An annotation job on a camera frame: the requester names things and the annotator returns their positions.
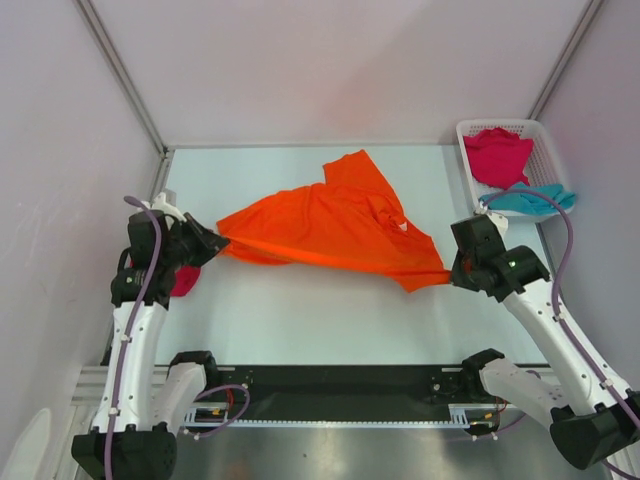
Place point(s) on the orange t shirt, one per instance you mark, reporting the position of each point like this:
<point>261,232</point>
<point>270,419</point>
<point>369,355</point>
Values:
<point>352,220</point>

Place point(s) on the white plastic basket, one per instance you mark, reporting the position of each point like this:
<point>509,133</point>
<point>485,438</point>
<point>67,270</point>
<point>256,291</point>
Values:
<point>543,167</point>

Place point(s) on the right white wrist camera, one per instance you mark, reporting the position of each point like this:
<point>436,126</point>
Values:
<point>499,221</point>

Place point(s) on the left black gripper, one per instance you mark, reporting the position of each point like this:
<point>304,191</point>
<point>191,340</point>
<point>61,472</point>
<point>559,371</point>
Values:
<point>209,242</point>

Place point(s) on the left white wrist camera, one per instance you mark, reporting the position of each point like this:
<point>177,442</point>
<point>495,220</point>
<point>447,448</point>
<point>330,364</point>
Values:
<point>165,201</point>

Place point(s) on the crimson t shirt in basket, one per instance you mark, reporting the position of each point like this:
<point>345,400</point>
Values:
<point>497,157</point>

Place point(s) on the folded crimson t shirt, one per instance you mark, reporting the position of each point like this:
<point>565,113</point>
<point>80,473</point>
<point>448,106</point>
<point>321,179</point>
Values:
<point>187,280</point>

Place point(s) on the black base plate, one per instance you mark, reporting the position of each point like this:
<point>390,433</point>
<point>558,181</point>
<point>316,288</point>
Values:
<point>356,393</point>

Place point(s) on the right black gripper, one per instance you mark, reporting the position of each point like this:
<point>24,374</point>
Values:
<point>458,278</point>

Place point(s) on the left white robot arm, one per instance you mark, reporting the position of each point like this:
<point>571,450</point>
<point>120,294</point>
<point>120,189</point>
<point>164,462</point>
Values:
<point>134,432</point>

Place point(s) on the teal t shirt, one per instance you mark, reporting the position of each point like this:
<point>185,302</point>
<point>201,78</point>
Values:
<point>531,200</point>

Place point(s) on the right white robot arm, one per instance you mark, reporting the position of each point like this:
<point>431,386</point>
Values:
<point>591,412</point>

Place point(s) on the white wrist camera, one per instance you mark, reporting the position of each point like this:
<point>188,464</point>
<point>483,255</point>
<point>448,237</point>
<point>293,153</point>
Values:
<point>165,201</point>
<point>499,221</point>

